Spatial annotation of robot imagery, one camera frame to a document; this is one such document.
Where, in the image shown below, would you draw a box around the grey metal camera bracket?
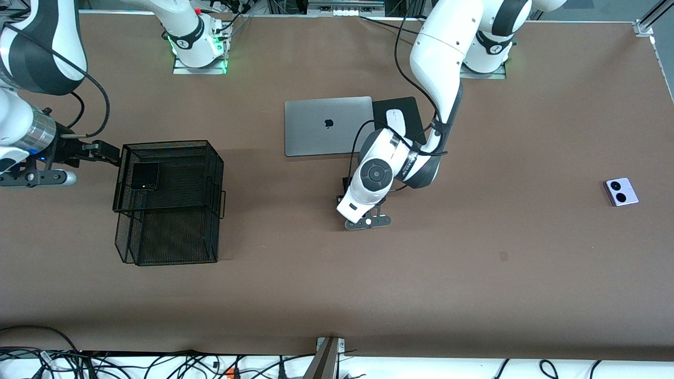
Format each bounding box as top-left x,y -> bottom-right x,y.
304,337 -> 345,379

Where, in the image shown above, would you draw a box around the grey power strip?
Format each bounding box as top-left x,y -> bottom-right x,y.
308,0 -> 385,16

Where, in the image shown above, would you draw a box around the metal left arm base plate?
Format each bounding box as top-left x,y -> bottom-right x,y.
461,63 -> 507,79

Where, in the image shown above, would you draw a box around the black looped floor cable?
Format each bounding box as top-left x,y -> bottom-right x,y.
0,325 -> 80,352

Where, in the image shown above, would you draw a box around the long black table cable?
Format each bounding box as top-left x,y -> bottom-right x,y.
360,16 -> 422,36

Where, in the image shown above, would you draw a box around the black mouse pad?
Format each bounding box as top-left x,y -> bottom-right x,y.
372,96 -> 428,148

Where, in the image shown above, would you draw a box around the dark grey flip phone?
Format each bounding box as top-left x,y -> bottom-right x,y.
131,162 -> 160,191

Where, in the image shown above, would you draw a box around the grey closed laptop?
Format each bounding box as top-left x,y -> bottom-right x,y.
284,96 -> 379,157

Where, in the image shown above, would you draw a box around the lilac flip phone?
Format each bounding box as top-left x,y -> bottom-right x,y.
603,178 -> 640,207

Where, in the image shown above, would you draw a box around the white computer mouse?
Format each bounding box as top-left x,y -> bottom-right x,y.
386,109 -> 407,138

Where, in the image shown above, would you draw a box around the black mesh tiered organizer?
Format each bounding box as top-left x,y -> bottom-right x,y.
112,139 -> 226,267

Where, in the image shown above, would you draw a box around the aluminium frame corner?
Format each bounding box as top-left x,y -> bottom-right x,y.
635,0 -> 674,37

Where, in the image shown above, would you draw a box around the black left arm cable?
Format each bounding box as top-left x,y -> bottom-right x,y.
348,0 -> 464,182

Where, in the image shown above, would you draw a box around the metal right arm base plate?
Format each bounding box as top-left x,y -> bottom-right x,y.
173,53 -> 228,75

